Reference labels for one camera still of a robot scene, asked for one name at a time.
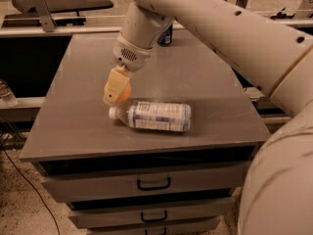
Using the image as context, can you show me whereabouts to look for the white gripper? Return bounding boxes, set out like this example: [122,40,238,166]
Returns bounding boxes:
[106,34,153,92]

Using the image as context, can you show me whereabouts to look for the orange fruit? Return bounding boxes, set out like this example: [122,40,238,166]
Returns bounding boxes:
[103,83,132,105]

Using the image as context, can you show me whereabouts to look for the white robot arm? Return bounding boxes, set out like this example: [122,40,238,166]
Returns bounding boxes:
[104,0,313,235]

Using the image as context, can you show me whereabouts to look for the clear plastic water bottle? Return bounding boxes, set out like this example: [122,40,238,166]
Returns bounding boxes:
[109,101,192,132]

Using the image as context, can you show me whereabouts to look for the clear bottle at left edge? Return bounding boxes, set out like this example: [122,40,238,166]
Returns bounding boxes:
[0,79,18,107]

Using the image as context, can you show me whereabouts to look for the blue soda can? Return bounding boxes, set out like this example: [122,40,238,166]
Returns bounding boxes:
[157,26,172,46]

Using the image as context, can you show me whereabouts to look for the grey drawer cabinet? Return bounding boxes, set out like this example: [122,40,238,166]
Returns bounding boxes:
[21,30,268,235]

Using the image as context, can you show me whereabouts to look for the metal rail bar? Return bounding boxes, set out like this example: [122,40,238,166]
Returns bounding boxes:
[0,19,313,38]

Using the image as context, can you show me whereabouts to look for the left metal bracket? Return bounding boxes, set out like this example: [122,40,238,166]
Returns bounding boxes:
[32,0,56,32]

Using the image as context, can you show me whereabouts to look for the top drawer with black handle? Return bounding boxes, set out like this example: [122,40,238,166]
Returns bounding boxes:
[41,162,250,203]

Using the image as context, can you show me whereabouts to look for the drawer with black handle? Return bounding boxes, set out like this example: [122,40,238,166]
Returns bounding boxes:
[41,162,250,203]
[87,216,219,235]
[68,197,235,229]

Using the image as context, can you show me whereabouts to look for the black floor cable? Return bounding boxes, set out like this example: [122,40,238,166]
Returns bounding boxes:
[0,137,62,235]

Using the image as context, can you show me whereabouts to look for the middle drawer with black handle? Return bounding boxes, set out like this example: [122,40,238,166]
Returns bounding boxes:
[68,197,235,229]

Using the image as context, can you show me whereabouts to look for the bottom drawer with black handle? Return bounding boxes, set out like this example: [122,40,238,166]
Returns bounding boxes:
[87,216,219,235]

